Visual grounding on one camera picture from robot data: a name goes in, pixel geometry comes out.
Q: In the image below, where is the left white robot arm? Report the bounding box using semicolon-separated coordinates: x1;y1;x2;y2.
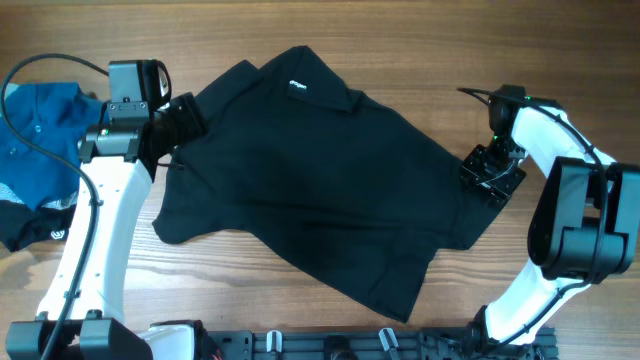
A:
6;59;213;359

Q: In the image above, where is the black polo shirt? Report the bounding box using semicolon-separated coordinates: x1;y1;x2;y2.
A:
153;46;501;322

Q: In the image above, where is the blue polo shirt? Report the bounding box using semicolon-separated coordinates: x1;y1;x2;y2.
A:
1;83;102;210

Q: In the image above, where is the black shirt with white logo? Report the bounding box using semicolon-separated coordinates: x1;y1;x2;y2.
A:
1;200;76;252

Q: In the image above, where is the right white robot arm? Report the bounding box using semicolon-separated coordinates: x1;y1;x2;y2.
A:
458;85;639;359

